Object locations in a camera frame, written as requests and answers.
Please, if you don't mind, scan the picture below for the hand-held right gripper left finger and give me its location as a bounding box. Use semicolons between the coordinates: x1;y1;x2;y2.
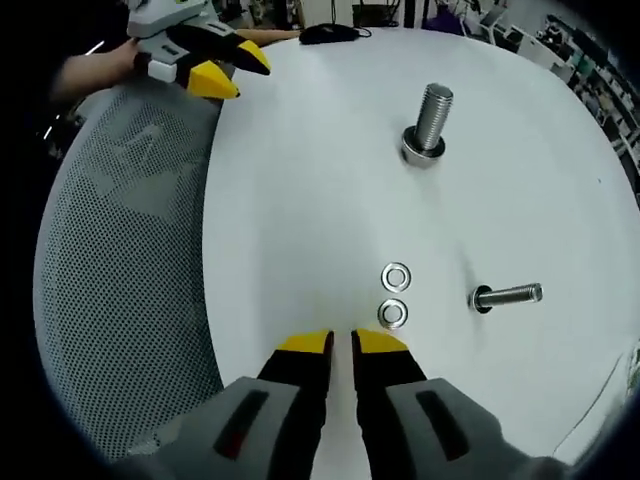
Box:
124;328;335;480

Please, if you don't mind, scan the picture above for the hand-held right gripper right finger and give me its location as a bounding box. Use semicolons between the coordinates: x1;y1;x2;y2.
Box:
350;328;571;480

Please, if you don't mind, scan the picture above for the small steel threaded stud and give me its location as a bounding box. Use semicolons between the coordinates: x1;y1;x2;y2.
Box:
468;281;545;317

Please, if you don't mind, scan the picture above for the large steel threaded stud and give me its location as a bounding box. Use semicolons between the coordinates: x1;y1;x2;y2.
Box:
401;82;455;170

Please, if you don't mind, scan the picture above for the person's left hand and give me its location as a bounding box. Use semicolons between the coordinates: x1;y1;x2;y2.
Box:
101;38;145;91

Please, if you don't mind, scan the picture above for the grey mesh office chair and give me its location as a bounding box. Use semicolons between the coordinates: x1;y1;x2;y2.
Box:
32;87;236;464

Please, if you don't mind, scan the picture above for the white office chair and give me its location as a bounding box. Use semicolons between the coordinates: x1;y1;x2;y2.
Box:
478;7;519;49

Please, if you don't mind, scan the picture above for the white counter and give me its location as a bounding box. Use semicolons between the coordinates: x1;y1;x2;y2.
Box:
515;35;572;77

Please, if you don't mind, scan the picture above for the shelving with white bins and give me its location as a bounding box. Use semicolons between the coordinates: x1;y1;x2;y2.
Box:
569;29;640;171

